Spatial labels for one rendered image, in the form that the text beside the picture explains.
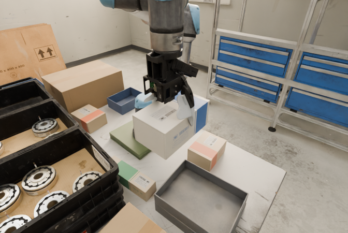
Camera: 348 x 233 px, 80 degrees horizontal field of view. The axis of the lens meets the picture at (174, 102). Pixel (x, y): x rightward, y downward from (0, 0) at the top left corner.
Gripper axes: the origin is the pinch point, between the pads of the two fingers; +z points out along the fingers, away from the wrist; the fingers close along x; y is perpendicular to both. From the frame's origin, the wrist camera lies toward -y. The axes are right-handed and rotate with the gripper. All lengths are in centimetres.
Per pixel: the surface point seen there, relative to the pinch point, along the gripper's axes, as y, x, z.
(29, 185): 35, -33, 25
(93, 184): 23.1, -11.4, 17.7
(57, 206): 33.1, -12.6, 17.7
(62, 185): 27.6, -27.5, 27.7
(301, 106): -165, 19, 74
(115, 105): -22, -67, 37
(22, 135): 27, -67, 28
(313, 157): -149, 44, 111
